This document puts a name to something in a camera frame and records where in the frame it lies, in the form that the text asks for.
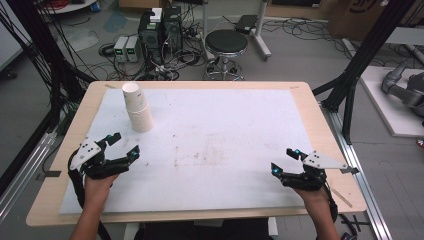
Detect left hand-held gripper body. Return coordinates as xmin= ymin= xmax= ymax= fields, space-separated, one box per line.
xmin=68 ymin=139 xmax=130 ymax=180

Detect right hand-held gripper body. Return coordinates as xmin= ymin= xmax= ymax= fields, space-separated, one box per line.
xmin=279 ymin=150 xmax=348 ymax=192

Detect stack of white paper cups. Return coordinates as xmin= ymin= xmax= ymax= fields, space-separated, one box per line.
xmin=125 ymin=99 xmax=155 ymax=134

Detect person's right hand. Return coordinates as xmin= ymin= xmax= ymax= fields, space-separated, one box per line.
xmin=293 ymin=187 xmax=332 ymax=215

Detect person's left hand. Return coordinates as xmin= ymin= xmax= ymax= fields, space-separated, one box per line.
xmin=83 ymin=173 xmax=120 ymax=211

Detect thin wooden stick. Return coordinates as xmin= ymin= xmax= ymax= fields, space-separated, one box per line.
xmin=328 ymin=184 xmax=354 ymax=209

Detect white table leg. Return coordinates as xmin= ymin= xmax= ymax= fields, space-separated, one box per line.
xmin=267 ymin=217 xmax=279 ymax=239

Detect black clamp parts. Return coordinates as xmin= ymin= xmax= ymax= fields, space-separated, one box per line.
xmin=338 ymin=213 xmax=371 ymax=240

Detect white table mat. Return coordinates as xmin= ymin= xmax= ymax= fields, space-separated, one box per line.
xmin=59 ymin=88 xmax=314 ymax=215

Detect white platform board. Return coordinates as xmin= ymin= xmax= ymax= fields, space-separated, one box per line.
xmin=359 ymin=65 xmax=424 ymax=138

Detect grey power supply unit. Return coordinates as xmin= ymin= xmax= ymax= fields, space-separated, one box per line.
xmin=124 ymin=35 xmax=141 ymax=63
xmin=113 ymin=35 xmax=129 ymax=63

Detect person's dark clothing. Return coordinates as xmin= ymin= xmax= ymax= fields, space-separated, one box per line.
xmin=134 ymin=218 xmax=271 ymax=240

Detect black computer tower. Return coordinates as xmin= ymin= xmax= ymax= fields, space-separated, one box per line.
xmin=137 ymin=9 xmax=164 ymax=66
xmin=162 ymin=5 xmax=184 ymax=53

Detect white stand leg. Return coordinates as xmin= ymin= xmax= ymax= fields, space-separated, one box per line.
xmin=254 ymin=0 xmax=273 ymax=63

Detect small white box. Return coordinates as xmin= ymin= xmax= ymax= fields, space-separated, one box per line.
xmin=149 ymin=7 xmax=163 ymax=24

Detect black round stool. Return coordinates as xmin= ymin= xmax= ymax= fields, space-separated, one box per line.
xmin=203 ymin=29 xmax=249 ymax=82

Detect flat black device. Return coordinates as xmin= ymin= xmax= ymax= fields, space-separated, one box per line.
xmin=234 ymin=14 xmax=259 ymax=35

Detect cardboard box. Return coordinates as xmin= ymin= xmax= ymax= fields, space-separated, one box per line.
xmin=328 ymin=0 xmax=394 ymax=41

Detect aluminium rail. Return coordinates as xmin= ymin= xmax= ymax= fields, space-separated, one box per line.
xmin=321 ymin=103 xmax=393 ymax=240
xmin=0 ymin=131 xmax=58 ymax=223

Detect tangle of floor cables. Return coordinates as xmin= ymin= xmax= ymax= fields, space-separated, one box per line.
xmin=98 ymin=29 xmax=208 ymax=82

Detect black metal frame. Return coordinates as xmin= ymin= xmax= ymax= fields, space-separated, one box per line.
xmin=312 ymin=0 xmax=421 ymax=145

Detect loose black floor cables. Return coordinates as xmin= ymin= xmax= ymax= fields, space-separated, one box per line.
xmin=263 ymin=18 xmax=348 ymax=61

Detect black frame with cables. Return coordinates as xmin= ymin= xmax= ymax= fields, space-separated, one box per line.
xmin=0 ymin=0 xmax=98 ymax=198

